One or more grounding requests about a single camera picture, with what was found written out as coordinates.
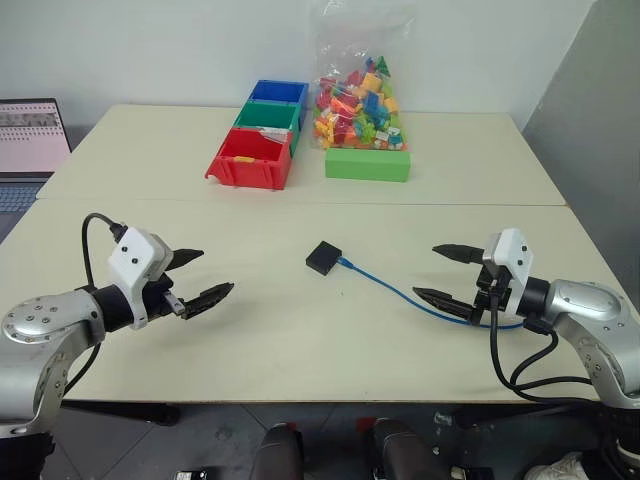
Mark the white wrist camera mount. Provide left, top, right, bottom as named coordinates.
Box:
left=481, top=227, right=536, bottom=318
left=107, top=226, right=175, bottom=331

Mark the white paper label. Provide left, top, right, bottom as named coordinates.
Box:
left=256, top=125, right=294, bottom=145

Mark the white shoe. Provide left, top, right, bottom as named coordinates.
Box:
left=523, top=451, right=604, bottom=480

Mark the blue plastic storage bin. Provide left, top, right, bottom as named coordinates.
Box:
left=247, top=79, right=310, bottom=127

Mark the green rectangular block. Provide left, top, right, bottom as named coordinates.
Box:
left=324, top=146, right=413, bottom=184

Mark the blue cable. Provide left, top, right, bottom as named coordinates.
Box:
left=335, top=254, right=527, bottom=332

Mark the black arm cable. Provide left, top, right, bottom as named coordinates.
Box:
left=486, top=277, right=609, bottom=404
left=61, top=212, right=129, bottom=397

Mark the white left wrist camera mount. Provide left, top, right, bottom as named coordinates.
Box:
left=107, top=226, right=175, bottom=331

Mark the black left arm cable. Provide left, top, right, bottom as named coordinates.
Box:
left=61, top=212, right=129, bottom=397

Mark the dark rounded shape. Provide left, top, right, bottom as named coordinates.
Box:
left=248, top=421, right=306, bottom=480
left=370, top=417, right=452, bottom=480

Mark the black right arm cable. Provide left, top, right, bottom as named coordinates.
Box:
left=486, top=277, right=609, bottom=404

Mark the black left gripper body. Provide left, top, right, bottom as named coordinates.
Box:
left=141, top=259, right=190, bottom=322

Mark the small black adapter box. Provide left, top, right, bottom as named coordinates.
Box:
left=305, top=240, right=343, bottom=277

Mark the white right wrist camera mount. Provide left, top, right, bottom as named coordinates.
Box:
left=481, top=227, right=536, bottom=318

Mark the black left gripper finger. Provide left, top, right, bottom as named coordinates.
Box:
left=181, top=281, right=236, bottom=321
left=167, top=246, right=206, bottom=274

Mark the open laptop computer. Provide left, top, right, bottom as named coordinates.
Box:
left=0, top=97, right=74, bottom=242

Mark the red plastic storage bin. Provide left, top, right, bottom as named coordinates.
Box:
left=204, top=126, right=294, bottom=192

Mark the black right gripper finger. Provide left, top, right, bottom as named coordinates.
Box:
left=431, top=243, right=485, bottom=266
left=412, top=285, right=475, bottom=324

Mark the clear bag of colourful bricks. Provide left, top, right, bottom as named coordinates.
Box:
left=309, top=0, right=417, bottom=152

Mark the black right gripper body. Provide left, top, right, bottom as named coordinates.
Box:
left=468, top=248, right=512, bottom=327

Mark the green plastic storage bin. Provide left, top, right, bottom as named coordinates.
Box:
left=233, top=99, right=304, bottom=157

